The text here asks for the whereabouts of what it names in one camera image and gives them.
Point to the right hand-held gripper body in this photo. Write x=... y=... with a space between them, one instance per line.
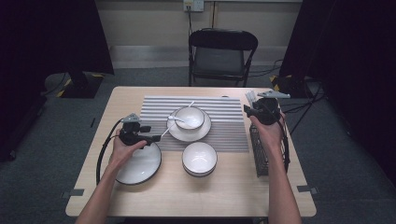
x=267 y=110

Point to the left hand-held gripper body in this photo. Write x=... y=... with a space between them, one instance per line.
x=130 y=135

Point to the white chopstick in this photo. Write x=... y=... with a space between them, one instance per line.
x=250 y=97
x=166 y=130

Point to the white ceramic spoon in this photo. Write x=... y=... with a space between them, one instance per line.
x=174 y=118

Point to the white plate black rim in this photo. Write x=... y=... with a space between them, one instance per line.
x=146 y=165
x=186 y=135

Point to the white bowl black rim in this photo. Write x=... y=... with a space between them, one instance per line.
x=199 y=174
x=194 y=116
x=199 y=157

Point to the person's left hand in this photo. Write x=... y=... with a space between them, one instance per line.
x=124 y=152

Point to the person's right hand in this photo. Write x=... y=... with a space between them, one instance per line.
x=271 y=137

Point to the grey striped placemat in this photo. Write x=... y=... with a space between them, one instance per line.
x=227 y=124

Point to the black stand base yellow tape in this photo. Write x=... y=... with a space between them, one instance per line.
x=291 y=88
x=81 y=88

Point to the black folding chair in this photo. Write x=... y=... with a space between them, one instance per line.
x=222 y=39

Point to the grey tape strip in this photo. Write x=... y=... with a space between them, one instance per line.
x=74 y=193
x=306 y=189

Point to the black curtain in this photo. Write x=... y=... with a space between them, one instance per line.
x=46 y=37
x=351 y=62

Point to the white wall socket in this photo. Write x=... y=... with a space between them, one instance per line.
x=193 y=4

